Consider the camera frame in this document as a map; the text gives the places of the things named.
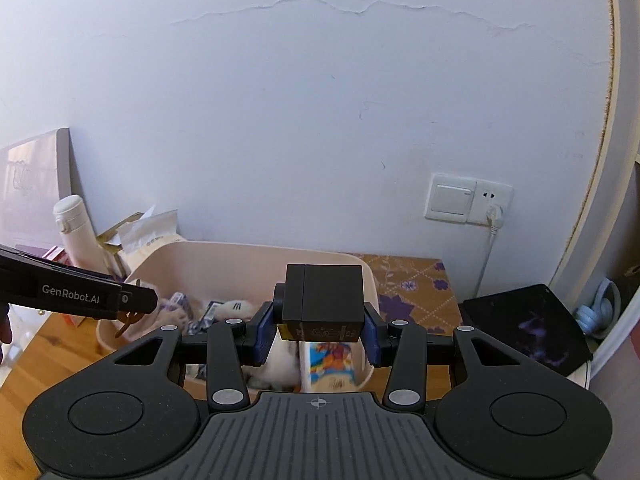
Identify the white thermos bottle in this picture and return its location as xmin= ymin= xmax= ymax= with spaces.
xmin=53 ymin=195 xmax=112 ymax=275

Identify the black charger block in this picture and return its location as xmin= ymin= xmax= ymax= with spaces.
xmin=277 ymin=263 xmax=365 ymax=343

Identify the white and gold box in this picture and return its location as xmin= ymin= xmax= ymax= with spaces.
xmin=95 ymin=212 xmax=146 ymax=281

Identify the colourful card box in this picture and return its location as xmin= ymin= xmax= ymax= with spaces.
xmin=300 ymin=341 xmax=365 ymax=393

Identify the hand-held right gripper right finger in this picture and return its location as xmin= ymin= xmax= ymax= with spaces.
xmin=362 ymin=301 xmax=526 ymax=407

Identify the white wall socket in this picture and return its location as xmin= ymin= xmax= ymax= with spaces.
xmin=470 ymin=180 xmax=514 ymax=227

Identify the white wall switch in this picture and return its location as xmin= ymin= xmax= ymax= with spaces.
xmin=425 ymin=172 xmax=476 ymax=224

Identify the grey pink canvas board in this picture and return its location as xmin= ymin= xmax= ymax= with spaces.
xmin=0 ymin=127 xmax=83 ymax=261

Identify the white soft tissue pack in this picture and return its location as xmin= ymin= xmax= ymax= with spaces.
xmin=117 ymin=205 xmax=187 ymax=277

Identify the white plug with cable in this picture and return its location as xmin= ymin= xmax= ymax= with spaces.
xmin=472 ymin=203 xmax=506 ymax=301

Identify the person's left hand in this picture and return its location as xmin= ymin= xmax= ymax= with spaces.
xmin=0 ymin=302 xmax=14 ymax=366

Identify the beige plastic basket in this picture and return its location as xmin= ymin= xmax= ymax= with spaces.
xmin=96 ymin=241 xmax=378 ymax=393

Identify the brown hair claw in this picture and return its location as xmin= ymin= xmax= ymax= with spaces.
xmin=114 ymin=310 xmax=146 ymax=339

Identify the white plush toy red bow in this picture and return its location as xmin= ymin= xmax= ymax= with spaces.
xmin=220 ymin=299 xmax=302 ymax=392

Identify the wooden desktop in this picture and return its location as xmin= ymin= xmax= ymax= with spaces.
xmin=0 ymin=310 xmax=463 ymax=466

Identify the blue and white tissue pack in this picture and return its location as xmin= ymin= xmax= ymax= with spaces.
xmin=159 ymin=291 xmax=196 ymax=321

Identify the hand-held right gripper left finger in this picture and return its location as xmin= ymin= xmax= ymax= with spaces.
xmin=112 ymin=300 xmax=277 ymax=407

